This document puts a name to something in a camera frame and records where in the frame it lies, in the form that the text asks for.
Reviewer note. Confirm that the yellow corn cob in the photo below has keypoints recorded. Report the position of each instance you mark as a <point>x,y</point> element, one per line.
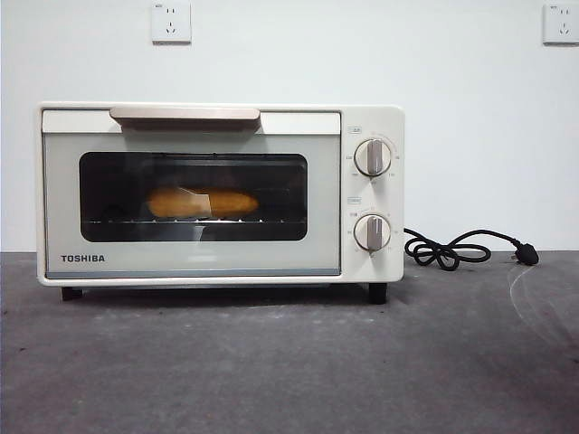
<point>228,202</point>

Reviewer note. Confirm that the oven timer knob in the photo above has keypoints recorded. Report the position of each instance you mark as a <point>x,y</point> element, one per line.
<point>372,233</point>

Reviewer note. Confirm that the oven temperature knob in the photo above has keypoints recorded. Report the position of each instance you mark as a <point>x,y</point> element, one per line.
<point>373,157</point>

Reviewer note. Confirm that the white Toshiba toaster oven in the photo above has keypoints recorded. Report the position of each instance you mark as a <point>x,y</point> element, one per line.
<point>373,117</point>

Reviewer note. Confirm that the white wall socket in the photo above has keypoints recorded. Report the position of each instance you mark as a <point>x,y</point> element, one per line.
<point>172,22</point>
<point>562,25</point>

